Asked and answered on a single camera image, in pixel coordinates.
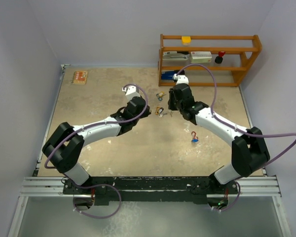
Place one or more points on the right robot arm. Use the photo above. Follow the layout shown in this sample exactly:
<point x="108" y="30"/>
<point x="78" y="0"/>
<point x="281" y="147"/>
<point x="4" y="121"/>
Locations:
<point x="248" y="149"/>

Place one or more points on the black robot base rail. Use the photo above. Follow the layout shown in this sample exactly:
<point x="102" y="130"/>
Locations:
<point x="195" y="189"/>

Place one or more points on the wooden shelf rack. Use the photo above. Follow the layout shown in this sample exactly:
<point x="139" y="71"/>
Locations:
<point x="231" y="55"/>

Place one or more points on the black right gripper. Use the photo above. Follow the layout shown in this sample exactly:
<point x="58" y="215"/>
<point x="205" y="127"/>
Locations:
<point x="171" y="107"/>

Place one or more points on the red black stamp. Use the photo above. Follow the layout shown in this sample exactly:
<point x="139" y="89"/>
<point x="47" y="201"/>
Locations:
<point x="219" y="57"/>

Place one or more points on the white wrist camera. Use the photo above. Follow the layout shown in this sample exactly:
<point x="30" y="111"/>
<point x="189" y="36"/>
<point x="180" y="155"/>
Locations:
<point x="180" y="79"/>
<point x="131" y="91"/>

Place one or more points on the yellow box on shelf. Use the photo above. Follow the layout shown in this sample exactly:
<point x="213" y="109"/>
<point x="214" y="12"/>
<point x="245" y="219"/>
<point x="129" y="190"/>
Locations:
<point x="186" y="40"/>

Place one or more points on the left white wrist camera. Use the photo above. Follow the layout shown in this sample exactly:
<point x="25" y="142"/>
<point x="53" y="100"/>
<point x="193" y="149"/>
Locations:
<point x="131" y="91"/>

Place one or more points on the white stapler on shelf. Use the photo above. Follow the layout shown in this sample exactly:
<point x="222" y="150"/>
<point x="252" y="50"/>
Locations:
<point x="175" y="55"/>

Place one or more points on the aluminium frame rail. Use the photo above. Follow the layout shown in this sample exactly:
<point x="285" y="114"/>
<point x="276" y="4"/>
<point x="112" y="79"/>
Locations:
<point x="247" y="187"/>

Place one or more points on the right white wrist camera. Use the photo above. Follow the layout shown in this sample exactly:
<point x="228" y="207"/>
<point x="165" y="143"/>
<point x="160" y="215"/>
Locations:
<point x="180" y="79"/>

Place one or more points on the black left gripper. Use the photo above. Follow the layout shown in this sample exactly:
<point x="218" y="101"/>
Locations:
<point x="146" y="113"/>

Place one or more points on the white staples box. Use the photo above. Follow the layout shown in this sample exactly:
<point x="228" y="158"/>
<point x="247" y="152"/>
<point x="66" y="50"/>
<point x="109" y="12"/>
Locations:
<point x="200" y="57"/>

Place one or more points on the orange spiral notebook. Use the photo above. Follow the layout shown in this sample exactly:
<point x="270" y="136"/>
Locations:
<point x="80" y="77"/>

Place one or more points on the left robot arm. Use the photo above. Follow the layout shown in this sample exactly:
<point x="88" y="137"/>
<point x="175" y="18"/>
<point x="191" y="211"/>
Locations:
<point x="64" y="146"/>

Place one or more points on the blue stapler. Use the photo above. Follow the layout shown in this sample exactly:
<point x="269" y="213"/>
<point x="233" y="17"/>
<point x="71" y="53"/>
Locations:
<point x="169" y="75"/>

